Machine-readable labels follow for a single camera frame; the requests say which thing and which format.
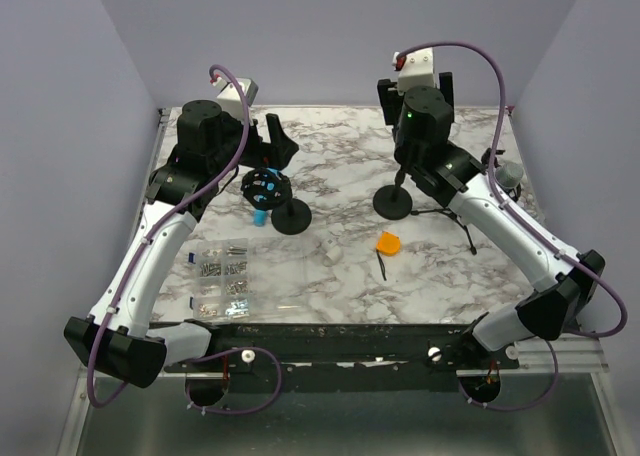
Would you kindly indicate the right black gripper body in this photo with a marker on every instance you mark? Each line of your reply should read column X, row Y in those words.
column 392, row 102

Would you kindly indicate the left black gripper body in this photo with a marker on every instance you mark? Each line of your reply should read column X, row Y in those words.
column 256, row 152

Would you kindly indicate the black shock mount stand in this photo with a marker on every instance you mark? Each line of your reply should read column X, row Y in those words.
column 270, row 190

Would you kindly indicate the black clip mic stand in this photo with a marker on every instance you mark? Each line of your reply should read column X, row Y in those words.
column 393, row 202

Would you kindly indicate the silver microphone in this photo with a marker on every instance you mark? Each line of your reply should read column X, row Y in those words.
column 509, row 175

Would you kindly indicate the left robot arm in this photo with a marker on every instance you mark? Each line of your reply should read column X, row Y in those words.
column 115, row 337

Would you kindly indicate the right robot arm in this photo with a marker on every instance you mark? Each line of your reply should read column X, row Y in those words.
column 560, row 275

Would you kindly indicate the white plastic fitting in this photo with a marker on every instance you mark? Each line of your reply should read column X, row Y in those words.
column 332, row 252

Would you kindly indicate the clear screw organizer box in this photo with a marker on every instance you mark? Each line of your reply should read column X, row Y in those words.
column 250, row 278

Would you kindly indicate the orange tape measure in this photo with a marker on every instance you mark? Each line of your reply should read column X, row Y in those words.
column 388, row 244

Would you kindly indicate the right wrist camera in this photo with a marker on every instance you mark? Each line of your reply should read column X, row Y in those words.
column 415, row 69

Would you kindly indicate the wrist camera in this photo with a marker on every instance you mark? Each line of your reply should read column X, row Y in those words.
column 415, row 69
column 228, row 97

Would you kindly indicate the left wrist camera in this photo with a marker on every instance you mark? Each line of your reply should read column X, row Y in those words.
column 228, row 97

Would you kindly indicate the black front mounting rail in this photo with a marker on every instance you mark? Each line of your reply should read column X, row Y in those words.
column 255, row 358

